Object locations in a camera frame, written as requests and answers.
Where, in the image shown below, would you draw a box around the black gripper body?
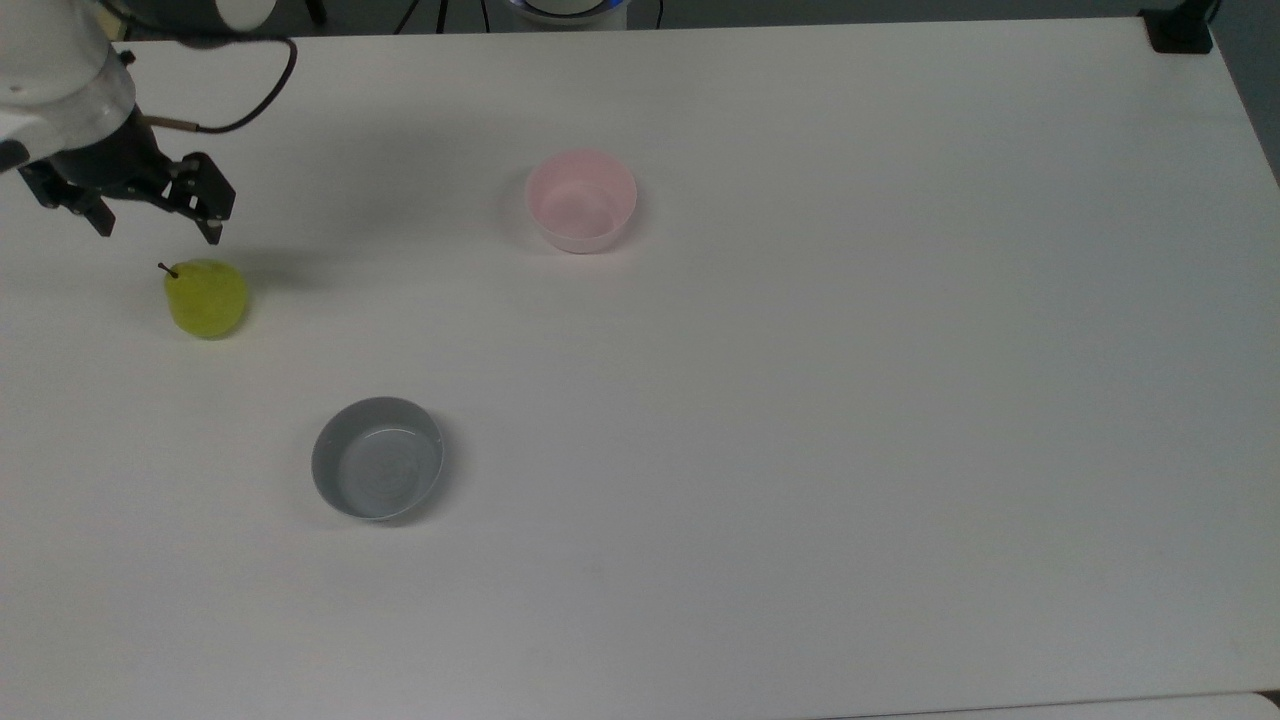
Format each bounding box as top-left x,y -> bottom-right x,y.
18,108 -> 238,221

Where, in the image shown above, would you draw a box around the green pear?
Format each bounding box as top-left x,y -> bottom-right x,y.
157,259 -> 249,341

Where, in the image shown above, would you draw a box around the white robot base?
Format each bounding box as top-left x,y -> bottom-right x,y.
508,0 -> 633,32

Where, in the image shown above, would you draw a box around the grey plastic bowl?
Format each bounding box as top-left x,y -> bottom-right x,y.
311,396 -> 445,523

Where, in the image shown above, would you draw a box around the pink plastic bowl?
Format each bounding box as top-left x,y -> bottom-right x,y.
525,149 -> 639,255

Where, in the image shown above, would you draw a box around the black tripod legs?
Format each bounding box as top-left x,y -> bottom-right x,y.
300,0 -> 493,35

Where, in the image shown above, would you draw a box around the black table corner clamp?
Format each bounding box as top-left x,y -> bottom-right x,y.
1139,0 -> 1223,55

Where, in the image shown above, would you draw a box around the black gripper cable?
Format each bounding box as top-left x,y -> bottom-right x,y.
138,36 -> 300,136

